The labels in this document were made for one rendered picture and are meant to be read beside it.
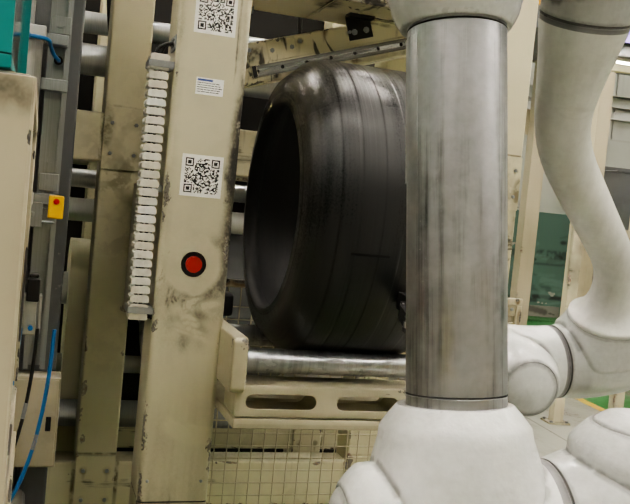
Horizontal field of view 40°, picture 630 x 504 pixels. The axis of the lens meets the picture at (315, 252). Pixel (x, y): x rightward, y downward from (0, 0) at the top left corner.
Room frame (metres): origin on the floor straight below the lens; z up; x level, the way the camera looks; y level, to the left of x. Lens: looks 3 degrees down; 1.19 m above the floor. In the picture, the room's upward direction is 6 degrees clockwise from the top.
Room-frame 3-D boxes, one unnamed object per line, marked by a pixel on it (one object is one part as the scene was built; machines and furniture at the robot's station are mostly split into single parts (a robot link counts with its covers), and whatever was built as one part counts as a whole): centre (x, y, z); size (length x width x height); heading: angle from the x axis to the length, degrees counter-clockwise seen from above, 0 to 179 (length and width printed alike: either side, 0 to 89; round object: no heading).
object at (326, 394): (1.60, -0.04, 0.83); 0.36 x 0.09 x 0.06; 108
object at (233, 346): (1.68, 0.17, 0.90); 0.40 x 0.03 x 0.10; 18
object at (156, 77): (1.58, 0.31, 1.19); 0.05 x 0.04 x 0.48; 18
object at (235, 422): (1.73, 0.00, 0.80); 0.37 x 0.36 x 0.02; 18
